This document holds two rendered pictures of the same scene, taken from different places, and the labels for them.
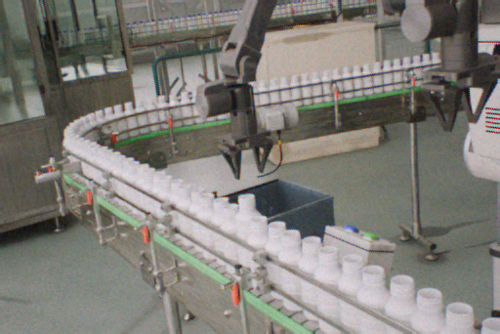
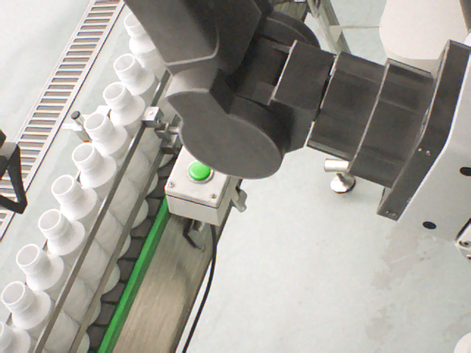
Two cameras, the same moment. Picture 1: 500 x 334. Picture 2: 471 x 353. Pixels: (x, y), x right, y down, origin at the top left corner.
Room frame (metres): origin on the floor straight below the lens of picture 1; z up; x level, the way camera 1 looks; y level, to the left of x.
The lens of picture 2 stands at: (1.00, -1.16, 2.04)
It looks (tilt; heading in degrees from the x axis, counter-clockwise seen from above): 47 degrees down; 76
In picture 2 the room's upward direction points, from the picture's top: 32 degrees counter-clockwise
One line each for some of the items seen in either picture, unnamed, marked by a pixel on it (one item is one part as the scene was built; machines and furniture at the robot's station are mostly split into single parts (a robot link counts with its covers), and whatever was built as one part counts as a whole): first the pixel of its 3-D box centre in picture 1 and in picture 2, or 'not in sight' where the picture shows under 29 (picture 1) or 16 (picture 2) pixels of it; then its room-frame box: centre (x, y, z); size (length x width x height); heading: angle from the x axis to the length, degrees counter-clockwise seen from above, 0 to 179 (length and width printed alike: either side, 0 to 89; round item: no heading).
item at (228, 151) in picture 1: (240, 157); not in sight; (1.30, 0.00, 1.29); 0.07 x 0.07 x 0.09; 31
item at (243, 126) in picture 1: (243, 125); not in sight; (1.31, -0.02, 1.36); 0.10 x 0.07 x 0.07; 121
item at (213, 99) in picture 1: (224, 86); not in sight; (1.29, 0.02, 1.46); 0.12 x 0.09 x 0.12; 120
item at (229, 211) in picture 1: (234, 238); not in sight; (1.35, 0.04, 1.08); 0.06 x 0.06 x 0.17
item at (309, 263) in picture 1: (314, 277); (109, 185); (1.10, -0.12, 1.08); 0.06 x 0.06 x 0.17
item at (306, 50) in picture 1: (312, 91); not in sight; (5.93, -0.78, 0.59); 1.10 x 0.62 x 1.18; 103
